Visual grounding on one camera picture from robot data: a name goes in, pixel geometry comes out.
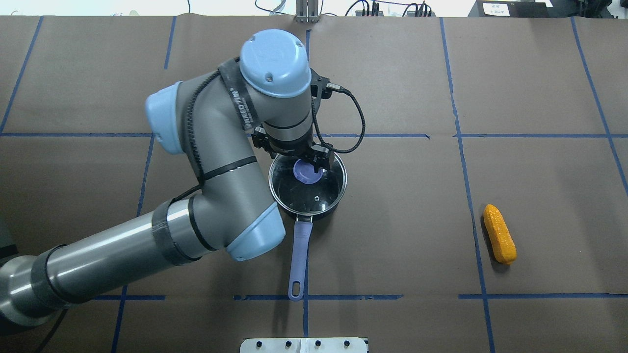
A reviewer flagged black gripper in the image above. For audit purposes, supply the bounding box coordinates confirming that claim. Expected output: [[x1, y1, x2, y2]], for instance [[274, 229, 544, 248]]
[[252, 126, 335, 172]]

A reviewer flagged glass lid with purple knob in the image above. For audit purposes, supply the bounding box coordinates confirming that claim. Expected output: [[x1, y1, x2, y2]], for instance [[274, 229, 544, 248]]
[[268, 153, 347, 218]]

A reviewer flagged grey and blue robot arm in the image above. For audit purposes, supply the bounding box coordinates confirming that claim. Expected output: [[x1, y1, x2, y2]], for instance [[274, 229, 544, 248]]
[[1, 29, 333, 336]]

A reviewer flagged yellow corn cob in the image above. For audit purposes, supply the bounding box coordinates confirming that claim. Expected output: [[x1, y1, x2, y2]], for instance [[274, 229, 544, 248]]
[[483, 204, 518, 265]]

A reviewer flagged black power strip with plugs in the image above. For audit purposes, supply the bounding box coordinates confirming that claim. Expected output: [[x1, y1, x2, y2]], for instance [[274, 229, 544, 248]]
[[345, 0, 437, 17]]

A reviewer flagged white mounting plate with bolts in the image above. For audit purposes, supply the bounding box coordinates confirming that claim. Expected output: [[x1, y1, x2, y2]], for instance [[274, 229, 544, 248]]
[[238, 337, 369, 353]]

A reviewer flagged black box with white label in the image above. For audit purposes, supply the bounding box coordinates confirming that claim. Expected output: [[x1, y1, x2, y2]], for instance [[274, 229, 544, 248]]
[[467, 0, 550, 18]]

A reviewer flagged black pot with purple handle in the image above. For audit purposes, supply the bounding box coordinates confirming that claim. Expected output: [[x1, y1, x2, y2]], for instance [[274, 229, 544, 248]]
[[269, 152, 348, 302]]

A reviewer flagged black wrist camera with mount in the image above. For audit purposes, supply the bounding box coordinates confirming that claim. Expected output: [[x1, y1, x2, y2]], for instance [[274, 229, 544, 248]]
[[310, 68, 343, 102]]

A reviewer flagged black camera cable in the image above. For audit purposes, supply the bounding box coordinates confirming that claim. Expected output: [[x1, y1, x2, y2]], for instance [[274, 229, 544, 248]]
[[312, 84, 366, 154]]

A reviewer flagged aluminium frame post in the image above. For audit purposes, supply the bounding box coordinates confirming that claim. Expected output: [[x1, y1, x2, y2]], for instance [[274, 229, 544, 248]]
[[294, 0, 322, 23]]

